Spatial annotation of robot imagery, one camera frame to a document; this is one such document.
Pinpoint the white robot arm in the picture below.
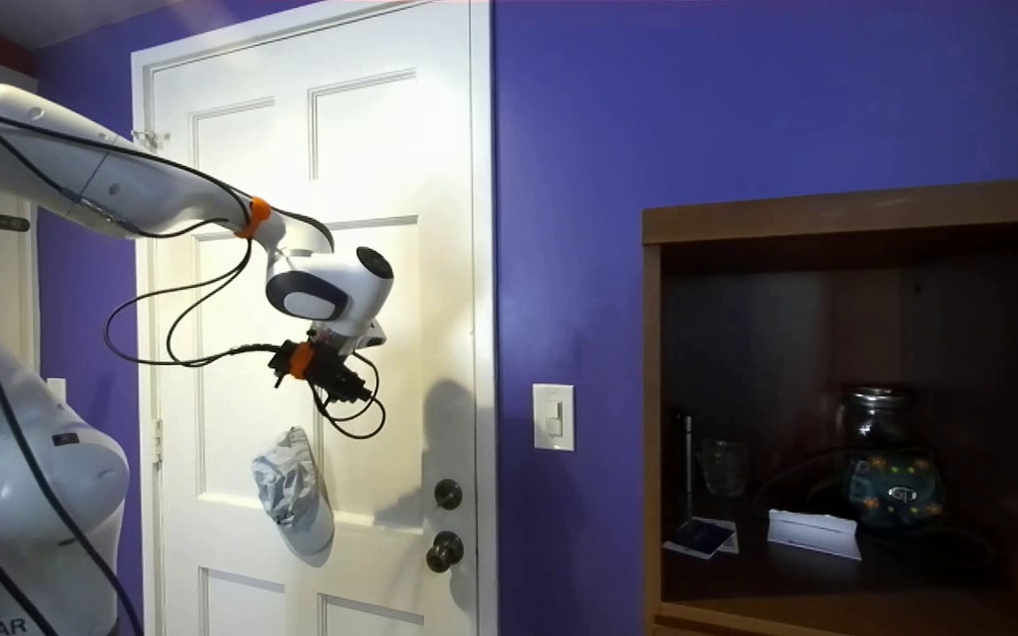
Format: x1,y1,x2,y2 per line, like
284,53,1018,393
0,86,392,636

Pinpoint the white light switch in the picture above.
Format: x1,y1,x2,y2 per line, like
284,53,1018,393
535,385,575,453

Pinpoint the white card on shelf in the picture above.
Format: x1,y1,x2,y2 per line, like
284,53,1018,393
766,508,863,560

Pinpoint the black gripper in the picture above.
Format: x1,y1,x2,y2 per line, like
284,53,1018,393
270,338,374,406

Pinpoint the dark deadbolt lock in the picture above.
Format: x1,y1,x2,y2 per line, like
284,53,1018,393
436,479,463,508

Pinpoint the dark door knob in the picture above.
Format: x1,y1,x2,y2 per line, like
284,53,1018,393
423,528,465,572

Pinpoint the light blue cap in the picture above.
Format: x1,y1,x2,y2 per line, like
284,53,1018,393
252,426,336,566

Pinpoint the dark wooden cabinet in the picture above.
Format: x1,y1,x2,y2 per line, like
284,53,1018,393
642,181,1018,636

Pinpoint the clear drinking glass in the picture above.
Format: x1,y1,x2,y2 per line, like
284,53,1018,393
700,439,746,498

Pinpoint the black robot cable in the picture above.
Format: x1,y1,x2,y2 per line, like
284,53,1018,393
0,103,392,636

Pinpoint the white panel door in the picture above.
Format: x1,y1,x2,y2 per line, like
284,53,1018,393
129,0,493,636

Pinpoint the small dark book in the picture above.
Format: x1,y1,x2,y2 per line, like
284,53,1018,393
665,519,736,560

